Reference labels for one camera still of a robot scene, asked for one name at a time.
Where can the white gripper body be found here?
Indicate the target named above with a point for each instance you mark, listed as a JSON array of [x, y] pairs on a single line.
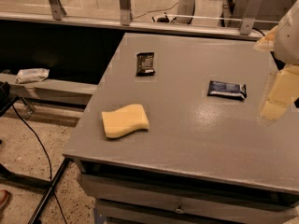
[[288, 38]]

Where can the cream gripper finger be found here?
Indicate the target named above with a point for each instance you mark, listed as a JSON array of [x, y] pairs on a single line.
[[283, 92], [266, 43]]

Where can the blue rxbar blueberry wrapper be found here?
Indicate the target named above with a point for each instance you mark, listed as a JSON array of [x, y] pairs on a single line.
[[227, 90]]

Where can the yellow sponge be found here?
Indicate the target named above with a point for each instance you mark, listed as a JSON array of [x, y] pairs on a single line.
[[125, 120]]

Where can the grey cabinet with drawers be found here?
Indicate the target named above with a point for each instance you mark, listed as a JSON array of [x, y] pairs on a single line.
[[210, 155]]

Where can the black snack bar wrapper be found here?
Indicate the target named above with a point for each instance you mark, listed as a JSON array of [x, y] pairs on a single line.
[[144, 66]]

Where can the white crumpled bag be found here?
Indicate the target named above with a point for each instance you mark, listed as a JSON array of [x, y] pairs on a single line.
[[32, 75]]

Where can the black device on stand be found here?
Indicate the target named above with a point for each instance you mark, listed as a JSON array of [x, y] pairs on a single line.
[[7, 99]]

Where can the black tripod leg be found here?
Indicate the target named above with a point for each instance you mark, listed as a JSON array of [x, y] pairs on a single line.
[[49, 192]]

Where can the red shoe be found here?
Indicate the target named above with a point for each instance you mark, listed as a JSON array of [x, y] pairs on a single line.
[[4, 197]]

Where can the metal railing post right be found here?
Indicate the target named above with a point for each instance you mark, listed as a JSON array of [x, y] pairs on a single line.
[[250, 16]]

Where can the metal railing post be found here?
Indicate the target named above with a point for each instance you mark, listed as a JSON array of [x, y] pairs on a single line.
[[250, 16], [57, 10], [126, 12]]

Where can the metal railing post middle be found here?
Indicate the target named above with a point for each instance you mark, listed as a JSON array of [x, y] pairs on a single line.
[[126, 12]]

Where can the metal drawer handle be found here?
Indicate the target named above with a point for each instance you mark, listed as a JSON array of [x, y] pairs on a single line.
[[179, 210]]

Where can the metal railing post left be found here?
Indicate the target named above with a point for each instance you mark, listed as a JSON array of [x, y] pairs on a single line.
[[57, 10]]

